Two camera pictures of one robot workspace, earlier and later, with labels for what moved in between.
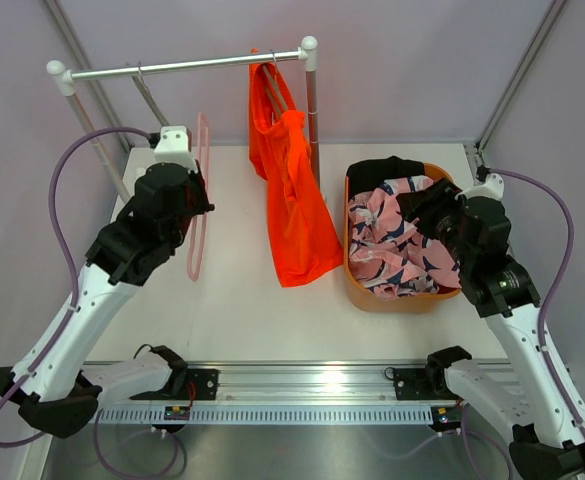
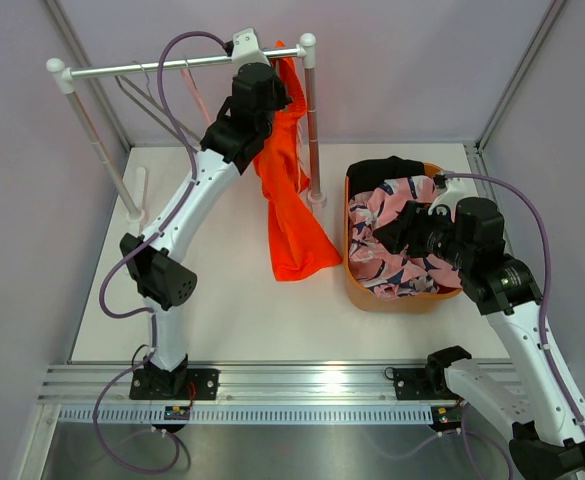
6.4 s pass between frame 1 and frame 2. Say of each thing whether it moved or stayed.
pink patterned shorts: stayed
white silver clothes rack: stayed
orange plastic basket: stayed
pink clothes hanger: moved
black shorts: stayed
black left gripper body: moved
